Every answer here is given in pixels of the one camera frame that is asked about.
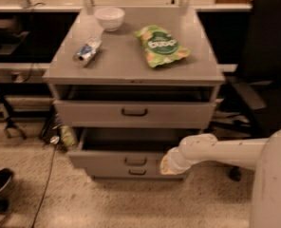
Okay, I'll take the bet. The grey drawer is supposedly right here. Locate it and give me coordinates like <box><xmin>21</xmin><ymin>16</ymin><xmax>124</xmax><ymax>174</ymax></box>
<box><xmin>54</xmin><ymin>100</ymin><xmax>215</xmax><ymax>129</ymax></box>
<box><xmin>85</xmin><ymin>168</ymin><xmax>187</xmax><ymax>180</ymax></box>
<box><xmin>67</xmin><ymin>128</ymin><xmax>198</xmax><ymax>173</ymax></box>

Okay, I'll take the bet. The silver blue soda can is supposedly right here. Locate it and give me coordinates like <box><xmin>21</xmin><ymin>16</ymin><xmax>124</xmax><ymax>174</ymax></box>
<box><xmin>73</xmin><ymin>36</ymin><xmax>102</xmax><ymax>67</ymax></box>

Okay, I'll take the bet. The black cable on floor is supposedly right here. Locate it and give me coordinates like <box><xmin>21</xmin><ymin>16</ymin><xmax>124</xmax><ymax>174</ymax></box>
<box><xmin>29</xmin><ymin>142</ymin><xmax>58</xmax><ymax>228</ymax></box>

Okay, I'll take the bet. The white ceramic bowl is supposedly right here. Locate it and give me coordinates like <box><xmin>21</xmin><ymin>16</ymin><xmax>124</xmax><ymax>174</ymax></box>
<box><xmin>94</xmin><ymin>7</ymin><xmax>125</xmax><ymax>31</ymax></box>

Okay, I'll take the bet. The black stand legs left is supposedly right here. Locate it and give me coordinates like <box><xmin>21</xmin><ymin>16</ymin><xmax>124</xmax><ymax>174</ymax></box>
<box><xmin>0</xmin><ymin>91</ymin><xmax>27</xmax><ymax>140</ymax></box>

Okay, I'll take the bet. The black office chair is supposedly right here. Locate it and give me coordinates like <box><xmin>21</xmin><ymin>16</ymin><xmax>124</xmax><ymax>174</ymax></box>
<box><xmin>210</xmin><ymin>0</ymin><xmax>281</xmax><ymax>182</ymax></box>

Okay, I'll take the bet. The green packet on floor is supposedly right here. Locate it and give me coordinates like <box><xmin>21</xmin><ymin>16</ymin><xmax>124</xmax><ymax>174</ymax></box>
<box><xmin>60</xmin><ymin>125</ymin><xmax>77</xmax><ymax>149</ymax></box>

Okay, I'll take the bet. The grey drawer cabinet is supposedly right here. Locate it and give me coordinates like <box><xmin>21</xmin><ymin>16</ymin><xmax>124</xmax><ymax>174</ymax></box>
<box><xmin>44</xmin><ymin>7</ymin><xmax>224</xmax><ymax>171</ymax></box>

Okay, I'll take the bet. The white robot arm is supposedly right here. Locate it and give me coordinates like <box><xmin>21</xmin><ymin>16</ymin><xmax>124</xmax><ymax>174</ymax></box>
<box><xmin>159</xmin><ymin>129</ymin><xmax>281</xmax><ymax>228</ymax></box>

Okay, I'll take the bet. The green chip bag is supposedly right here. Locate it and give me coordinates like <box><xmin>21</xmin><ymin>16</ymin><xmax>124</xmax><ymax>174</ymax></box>
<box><xmin>134</xmin><ymin>25</ymin><xmax>190</xmax><ymax>68</ymax></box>

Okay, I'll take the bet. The grey bottom drawer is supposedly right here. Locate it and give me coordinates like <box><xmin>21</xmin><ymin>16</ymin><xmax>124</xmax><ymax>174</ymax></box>
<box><xmin>85</xmin><ymin>168</ymin><xmax>187</xmax><ymax>180</ymax></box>

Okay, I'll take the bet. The grey top drawer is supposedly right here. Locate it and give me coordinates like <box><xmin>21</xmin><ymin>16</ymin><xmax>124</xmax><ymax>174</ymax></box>
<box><xmin>54</xmin><ymin>100</ymin><xmax>215</xmax><ymax>129</ymax></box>

